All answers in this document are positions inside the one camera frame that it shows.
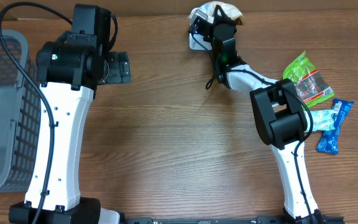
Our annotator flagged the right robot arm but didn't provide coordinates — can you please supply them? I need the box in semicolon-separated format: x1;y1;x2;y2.
189;5;323;223

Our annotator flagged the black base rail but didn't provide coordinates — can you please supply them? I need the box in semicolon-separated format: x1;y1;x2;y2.
122;216;346;224

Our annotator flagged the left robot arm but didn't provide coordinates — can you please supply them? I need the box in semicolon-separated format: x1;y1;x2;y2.
9;4;131;224

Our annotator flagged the beige snack bag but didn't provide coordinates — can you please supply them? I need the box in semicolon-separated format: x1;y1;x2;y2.
188;1;244;26

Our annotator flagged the teal snack packet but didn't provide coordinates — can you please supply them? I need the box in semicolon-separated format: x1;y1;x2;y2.
310;110;336;132

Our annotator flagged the grey plastic mesh basket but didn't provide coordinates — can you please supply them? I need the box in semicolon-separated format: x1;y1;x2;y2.
0;43;41;193

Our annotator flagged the white barcode scanner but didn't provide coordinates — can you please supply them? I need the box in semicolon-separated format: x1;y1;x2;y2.
187;7;214;51

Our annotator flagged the green packet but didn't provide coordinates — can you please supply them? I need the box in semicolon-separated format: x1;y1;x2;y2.
283;51;334;108

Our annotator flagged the blue snack bar wrapper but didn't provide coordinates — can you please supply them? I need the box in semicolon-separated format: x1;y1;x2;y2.
316;98;354;154

